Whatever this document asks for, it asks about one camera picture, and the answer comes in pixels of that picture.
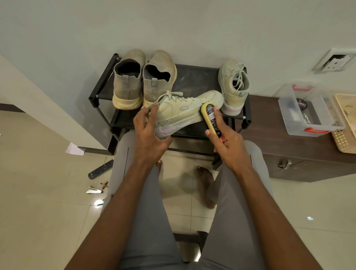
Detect person's right hand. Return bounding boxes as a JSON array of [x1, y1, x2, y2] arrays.
[[205, 106, 253, 173]]

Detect person's left hand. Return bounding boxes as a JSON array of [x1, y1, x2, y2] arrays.
[[133, 104, 173, 166]]

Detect shoe polish bottle yellow sponge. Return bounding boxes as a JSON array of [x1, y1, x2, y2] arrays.
[[201, 102, 226, 143]]

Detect white lace-up sneaker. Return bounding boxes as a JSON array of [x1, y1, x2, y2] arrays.
[[145, 90, 224, 140], [218, 59, 250, 116]]

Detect person's right forearm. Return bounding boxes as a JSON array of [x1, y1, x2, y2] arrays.
[[222, 159, 324, 270]]

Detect person's left forearm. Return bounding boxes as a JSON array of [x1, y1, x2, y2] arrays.
[[64, 160, 160, 270]]

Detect person's right foot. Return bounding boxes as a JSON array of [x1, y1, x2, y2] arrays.
[[196, 166, 217, 210]]

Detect black shoe rack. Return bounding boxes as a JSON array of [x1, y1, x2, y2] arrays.
[[88, 53, 252, 171]]

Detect beige slip-on sneaker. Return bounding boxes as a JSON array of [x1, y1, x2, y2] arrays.
[[112, 49, 147, 110], [142, 50, 177, 107]]

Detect brown wooden cabinet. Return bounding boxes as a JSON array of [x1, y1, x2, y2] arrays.
[[239, 95, 356, 183]]

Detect black remote control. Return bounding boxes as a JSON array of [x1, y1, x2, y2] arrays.
[[88, 159, 114, 180]]

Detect person's right leg grey trousers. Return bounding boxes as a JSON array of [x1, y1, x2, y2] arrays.
[[200, 140, 275, 270]]

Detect person's leg grey trousers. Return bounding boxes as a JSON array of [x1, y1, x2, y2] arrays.
[[200, 140, 275, 270], [102, 131, 182, 270]]

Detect person's left leg grey trousers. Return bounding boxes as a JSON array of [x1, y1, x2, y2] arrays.
[[102, 131, 182, 270]]

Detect white paper piece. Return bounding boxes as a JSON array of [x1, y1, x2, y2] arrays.
[[65, 142, 86, 156]]

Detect dark stool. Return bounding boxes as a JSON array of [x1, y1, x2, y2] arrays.
[[172, 230, 210, 263]]

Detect beige plastic basket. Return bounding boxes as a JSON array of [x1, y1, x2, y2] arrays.
[[331, 93, 356, 154]]

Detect clear plastic box red handles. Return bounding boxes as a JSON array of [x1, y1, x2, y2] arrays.
[[278, 82, 346, 137]]

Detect white wall socket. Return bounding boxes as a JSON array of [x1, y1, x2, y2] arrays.
[[311, 48, 356, 72]]

